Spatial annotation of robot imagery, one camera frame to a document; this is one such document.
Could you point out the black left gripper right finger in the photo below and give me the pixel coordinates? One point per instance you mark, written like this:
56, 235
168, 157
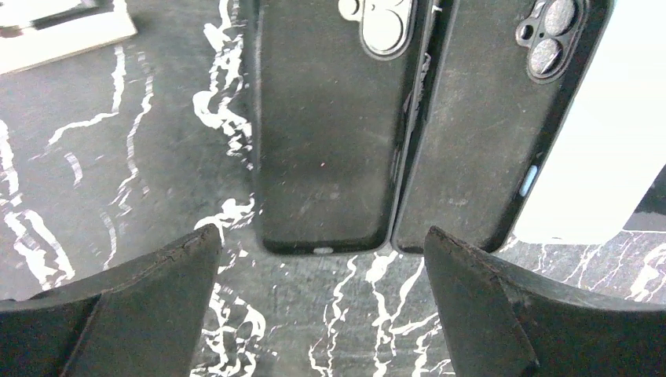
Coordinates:
500, 319

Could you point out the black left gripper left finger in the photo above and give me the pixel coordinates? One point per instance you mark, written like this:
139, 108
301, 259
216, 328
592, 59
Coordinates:
141, 318

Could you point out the light blue phone case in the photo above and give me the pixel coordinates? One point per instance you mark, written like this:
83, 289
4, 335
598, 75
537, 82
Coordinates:
611, 146

